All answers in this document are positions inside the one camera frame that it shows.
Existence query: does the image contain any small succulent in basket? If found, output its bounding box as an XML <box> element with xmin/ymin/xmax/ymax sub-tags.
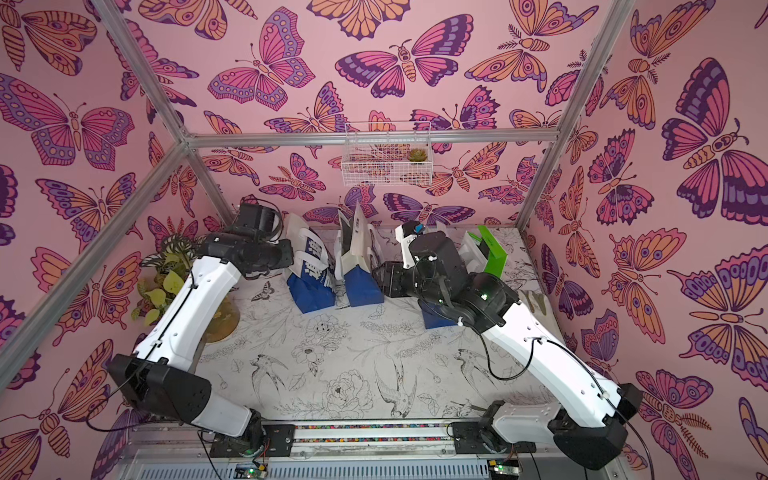
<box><xmin>407</xmin><ymin>148</ymin><xmax>429</xmax><ymax>163</ymax></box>

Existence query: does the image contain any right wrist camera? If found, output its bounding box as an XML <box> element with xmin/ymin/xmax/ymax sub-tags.
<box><xmin>395</xmin><ymin>220</ymin><xmax>425</xmax><ymax>269</ymax></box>

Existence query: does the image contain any artificial potted plant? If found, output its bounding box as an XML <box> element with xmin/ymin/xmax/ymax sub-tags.
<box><xmin>131</xmin><ymin>234</ymin><xmax>240</xmax><ymax>343</ymax></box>

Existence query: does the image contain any white wire basket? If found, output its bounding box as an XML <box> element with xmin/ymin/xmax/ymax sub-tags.
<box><xmin>339</xmin><ymin>120</ymin><xmax>434</xmax><ymax>188</ymax></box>

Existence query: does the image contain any green white takeout bag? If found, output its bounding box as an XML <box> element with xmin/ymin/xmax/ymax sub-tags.
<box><xmin>459</xmin><ymin>226</ymin><xmax>508</xmax><ymax>278</ymax></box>

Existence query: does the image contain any beige gardening glove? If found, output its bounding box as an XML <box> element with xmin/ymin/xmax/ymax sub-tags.
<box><xmin>518</xmin><ymin>289</ymin><xmax>563</xmax><ymax>340</ymax></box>

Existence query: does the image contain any blue white takeout bag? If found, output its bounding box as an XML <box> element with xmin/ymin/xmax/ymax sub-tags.
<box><xmin>418</xmin><ymin>300</ymin><xmax>457</xmax><ymax>330</ymax></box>

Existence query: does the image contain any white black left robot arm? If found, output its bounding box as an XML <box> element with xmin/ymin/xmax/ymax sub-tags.
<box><xmin>107</xmin><ymin>203</ymin><xmax>293</xmax><ymax>450</ymax></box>

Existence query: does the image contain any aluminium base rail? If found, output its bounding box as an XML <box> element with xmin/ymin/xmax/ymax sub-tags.
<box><xmin>108</xmin><ymin>419</ymin><xmax>634</xmax><ymax>479</ymax></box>

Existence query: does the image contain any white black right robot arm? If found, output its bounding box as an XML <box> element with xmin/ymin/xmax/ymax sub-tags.
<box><xmin>373</xmin><ymin>221</ymin><xmax>641</xmax><ymax>471</ymax></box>

